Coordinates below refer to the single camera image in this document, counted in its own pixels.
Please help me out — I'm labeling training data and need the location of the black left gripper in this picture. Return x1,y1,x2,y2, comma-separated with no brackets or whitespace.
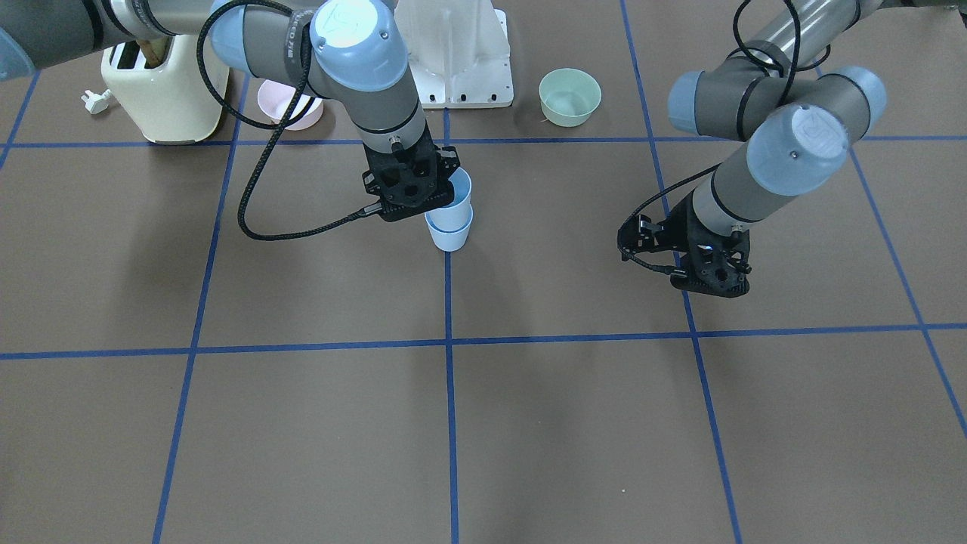
616,189,752,298

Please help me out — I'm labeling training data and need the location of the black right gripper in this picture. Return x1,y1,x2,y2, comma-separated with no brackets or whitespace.
363,139,462,221

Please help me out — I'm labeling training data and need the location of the blue cup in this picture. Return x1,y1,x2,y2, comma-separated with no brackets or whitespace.
438,168,472,213
424,204,474,252

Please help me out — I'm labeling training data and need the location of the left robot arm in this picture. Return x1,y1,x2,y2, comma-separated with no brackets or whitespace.
616,1,888,298

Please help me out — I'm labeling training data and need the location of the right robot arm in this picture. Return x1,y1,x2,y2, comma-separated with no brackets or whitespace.
1,1,460,221

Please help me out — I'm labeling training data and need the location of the pink bowl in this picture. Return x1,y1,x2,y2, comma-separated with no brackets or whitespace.
257,79,326,131

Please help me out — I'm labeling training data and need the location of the green bowl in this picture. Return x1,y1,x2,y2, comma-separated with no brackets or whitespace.
538,68,602,128

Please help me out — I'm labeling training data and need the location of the cream toaster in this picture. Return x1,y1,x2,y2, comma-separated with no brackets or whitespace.
100,35,222,145

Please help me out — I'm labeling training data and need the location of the bread slice in toaster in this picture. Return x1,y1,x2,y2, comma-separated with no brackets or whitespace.
135,38,171,70

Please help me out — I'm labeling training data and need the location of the white power plug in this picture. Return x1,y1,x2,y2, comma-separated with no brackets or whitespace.
82,88,113,115

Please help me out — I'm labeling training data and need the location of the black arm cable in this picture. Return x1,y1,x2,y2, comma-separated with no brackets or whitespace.
621,0,832,274
196,0,386,243

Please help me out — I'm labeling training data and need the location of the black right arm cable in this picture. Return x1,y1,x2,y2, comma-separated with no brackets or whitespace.
196,0,386,243

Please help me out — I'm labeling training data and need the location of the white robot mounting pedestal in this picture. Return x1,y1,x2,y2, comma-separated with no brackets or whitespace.
394,1,514,110

